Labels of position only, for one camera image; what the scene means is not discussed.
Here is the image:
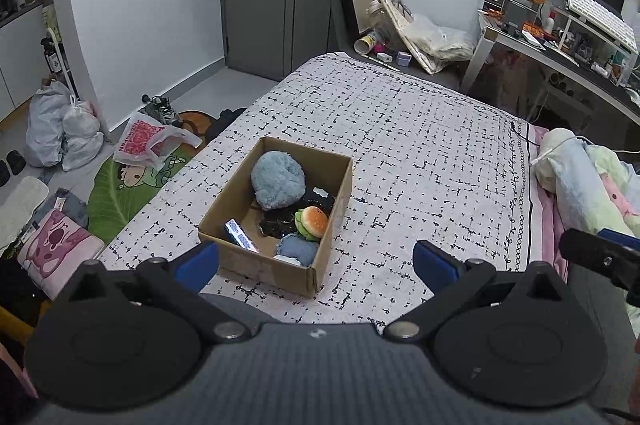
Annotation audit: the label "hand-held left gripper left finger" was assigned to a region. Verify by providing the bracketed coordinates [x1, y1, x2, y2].
[57, 241, 252, 341]

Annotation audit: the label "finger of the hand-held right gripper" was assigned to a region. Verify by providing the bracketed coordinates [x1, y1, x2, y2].
[597, 228, 640, 252]
[559, 229, 640, 292]

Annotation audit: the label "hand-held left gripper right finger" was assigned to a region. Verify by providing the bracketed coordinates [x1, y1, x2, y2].
[384, 240, 579, 340]

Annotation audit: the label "blue tissue packet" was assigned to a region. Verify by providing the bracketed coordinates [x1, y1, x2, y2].
[222, 219, 260, 254]

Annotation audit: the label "cardboard box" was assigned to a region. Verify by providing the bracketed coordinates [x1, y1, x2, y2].
[197, 136, 354, 298]

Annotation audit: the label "black cloth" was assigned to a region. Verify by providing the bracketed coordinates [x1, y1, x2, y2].
[257, 187, 336, 239]

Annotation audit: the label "blue denim cloth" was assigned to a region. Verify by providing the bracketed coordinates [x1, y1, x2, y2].
[276, 235, 321, 267]

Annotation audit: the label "blue-grey fluffy plush toy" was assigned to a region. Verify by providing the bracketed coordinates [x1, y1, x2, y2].
[250, 151, 307, 210]

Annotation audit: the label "burger plush toy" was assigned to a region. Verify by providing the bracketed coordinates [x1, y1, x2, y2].
[294, 206, 329, 241]

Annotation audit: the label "pastel fleece blanket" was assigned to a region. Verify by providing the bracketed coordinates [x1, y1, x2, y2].
[552, 140, 640, 238]

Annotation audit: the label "pink bed sheet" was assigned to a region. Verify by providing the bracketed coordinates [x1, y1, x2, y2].
[525, 125, 572, 282]

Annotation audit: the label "green leaf rug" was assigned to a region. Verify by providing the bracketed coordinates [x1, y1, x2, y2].
[87, 139, 201, 247]

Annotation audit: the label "cream plush pillow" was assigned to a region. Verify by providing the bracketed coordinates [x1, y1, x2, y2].
[532, 127, 583, 194]

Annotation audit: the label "pink white shopping bag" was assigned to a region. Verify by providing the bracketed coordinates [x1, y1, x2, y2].
[114, 112, 202, 169]

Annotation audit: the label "brown round cushion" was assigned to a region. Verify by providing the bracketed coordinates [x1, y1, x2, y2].
[177, 110, 212, 142]

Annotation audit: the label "pink cushion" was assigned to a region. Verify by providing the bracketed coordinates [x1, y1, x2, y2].
[17, 209, 106, 302]

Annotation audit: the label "pair of sneakers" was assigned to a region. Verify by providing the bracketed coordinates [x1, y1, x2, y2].
[140, 95, 184, 126]

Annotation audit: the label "white garbage bag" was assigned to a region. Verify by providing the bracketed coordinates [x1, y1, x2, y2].
[25, 81, 76, 168]
[61, 97, 105, 172]

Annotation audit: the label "grey desk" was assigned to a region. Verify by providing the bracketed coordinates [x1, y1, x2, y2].
[460, 12, 640, 128]

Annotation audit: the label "white floor mat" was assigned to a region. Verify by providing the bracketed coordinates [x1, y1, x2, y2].
[0, 175, 49, 248]

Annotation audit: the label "black slippers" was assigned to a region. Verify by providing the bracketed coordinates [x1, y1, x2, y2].
[0, 150, 27, 186]

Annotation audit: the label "white monitor riser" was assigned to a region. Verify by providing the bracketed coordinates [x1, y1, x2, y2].
[552, 6, 640, 82]

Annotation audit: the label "clear plastic bag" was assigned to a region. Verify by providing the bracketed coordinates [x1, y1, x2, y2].
[400, 14, 477, 74]

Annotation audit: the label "white keyboard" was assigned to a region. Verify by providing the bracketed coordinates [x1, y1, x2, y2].
[563, 0, 639, 54]

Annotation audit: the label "cylindrical can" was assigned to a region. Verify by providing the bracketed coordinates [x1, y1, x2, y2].
[354, 31, 384, 55]

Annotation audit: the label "dark bottle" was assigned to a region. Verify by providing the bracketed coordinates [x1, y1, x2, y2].
[42, 37, 63, 74]

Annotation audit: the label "glass jar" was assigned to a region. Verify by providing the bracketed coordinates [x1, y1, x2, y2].
[367, 0, 389, 26]

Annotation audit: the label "white cable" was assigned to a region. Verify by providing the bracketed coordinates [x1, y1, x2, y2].
[530, 136, 640, 166]

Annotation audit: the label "black cable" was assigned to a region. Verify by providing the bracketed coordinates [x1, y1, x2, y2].
[510, 119, 542, 152]

